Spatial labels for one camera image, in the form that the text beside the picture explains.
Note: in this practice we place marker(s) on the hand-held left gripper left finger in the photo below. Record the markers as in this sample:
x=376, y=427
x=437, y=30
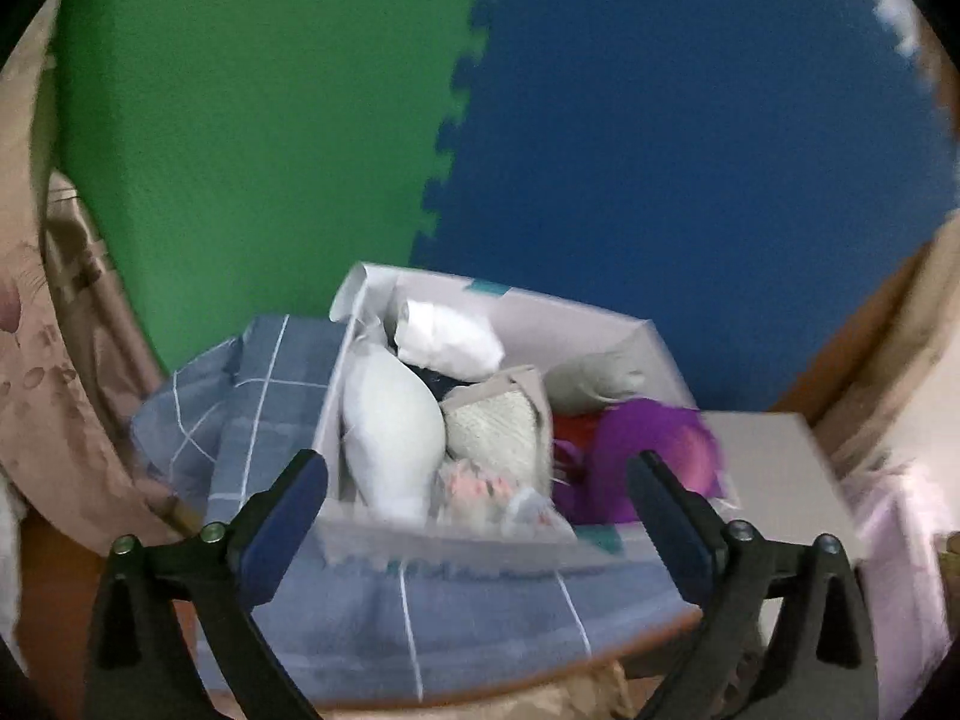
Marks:
x=289, y=517

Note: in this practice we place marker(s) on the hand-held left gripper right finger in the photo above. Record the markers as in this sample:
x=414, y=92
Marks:
x=667, y=532

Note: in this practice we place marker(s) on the purple underwear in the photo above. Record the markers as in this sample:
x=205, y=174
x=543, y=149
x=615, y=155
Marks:
x=645, y=427

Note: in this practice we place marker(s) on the red underwear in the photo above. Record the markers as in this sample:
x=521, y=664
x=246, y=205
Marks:
x=574, y=431

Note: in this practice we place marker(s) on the plain grey underwear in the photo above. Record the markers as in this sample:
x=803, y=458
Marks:
x=592, y=379

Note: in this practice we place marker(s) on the white pink patterned underwear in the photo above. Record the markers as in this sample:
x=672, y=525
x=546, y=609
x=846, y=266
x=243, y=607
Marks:
x=480, y=495

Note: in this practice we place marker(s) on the dark blue patterned underwear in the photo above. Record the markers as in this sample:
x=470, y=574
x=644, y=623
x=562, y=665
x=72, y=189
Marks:
x=439, y=382

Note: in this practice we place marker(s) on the grey knitted underwear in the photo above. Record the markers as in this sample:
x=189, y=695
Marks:
x=495, y=427

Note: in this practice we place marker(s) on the white shoe box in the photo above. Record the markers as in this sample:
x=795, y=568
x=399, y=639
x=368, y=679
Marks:
x=600, y=330

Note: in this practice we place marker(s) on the light blue underwear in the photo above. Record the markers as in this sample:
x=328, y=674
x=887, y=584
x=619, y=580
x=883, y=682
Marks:
x=450, y=341

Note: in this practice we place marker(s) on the blue checkered cloth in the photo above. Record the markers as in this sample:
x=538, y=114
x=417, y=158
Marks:
x=465, y=615

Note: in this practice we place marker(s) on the pale pink cloth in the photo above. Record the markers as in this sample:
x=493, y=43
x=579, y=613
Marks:
x=900, y=577

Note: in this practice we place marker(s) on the pink floral cloth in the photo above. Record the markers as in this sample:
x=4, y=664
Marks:
x=45, y=360

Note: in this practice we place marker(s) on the blue foam mat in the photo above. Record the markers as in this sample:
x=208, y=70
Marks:
x=675, y=165

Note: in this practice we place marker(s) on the green foam mat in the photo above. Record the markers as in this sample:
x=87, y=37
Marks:
x=262, y=127

